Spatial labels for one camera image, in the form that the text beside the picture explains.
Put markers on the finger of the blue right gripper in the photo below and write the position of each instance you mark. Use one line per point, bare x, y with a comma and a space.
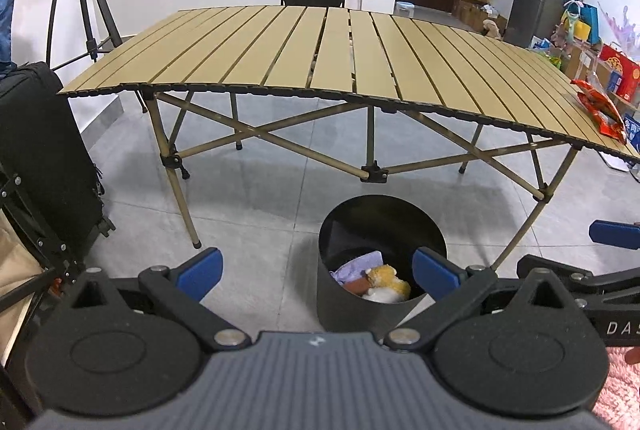
616, 234

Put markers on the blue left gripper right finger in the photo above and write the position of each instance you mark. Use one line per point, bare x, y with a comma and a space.
435, 274

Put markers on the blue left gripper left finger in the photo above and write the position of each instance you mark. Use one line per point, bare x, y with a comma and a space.
200, 274

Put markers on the white and yellow plush dog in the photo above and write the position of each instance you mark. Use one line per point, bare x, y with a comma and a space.
385, 286

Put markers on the orange scrub sponge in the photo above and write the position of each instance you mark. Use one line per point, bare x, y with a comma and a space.
358, 287

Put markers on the purple knit cloth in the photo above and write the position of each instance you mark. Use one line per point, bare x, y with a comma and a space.
357, 267

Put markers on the black round trash bin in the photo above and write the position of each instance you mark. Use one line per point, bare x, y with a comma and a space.
360, 225

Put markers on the pink fuzzy sleeve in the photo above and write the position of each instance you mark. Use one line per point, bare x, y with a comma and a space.
618, 401

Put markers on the red snack bag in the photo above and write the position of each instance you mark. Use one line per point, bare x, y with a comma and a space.
601, 109

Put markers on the black suitcase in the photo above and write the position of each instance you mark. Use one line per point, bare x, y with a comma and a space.
41, 144

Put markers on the cardboard box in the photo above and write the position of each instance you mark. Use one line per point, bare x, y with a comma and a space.
581, 63

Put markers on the tan folding slat table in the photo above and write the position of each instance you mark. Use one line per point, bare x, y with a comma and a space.
212, 77

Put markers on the blue pet feeder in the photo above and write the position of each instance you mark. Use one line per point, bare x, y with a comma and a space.
403, 8

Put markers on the blue cushion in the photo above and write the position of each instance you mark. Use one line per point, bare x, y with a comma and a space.
6, 17

